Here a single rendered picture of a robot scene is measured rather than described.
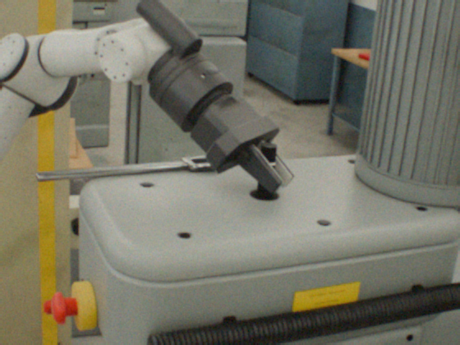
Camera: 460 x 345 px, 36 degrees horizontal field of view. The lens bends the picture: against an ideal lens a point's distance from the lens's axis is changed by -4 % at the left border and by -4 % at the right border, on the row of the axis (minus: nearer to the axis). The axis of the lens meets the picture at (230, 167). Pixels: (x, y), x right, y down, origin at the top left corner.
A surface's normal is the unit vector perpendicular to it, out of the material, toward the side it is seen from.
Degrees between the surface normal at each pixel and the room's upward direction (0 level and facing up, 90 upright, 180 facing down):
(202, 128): 90
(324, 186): 0
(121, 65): 99
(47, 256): 90
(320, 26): 90
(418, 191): 90
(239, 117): 30
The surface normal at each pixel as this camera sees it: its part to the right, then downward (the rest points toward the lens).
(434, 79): -0.33, 0.31
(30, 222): 0.38, 0.36
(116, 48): -0.63, 0.36
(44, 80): 0.55, 0.46
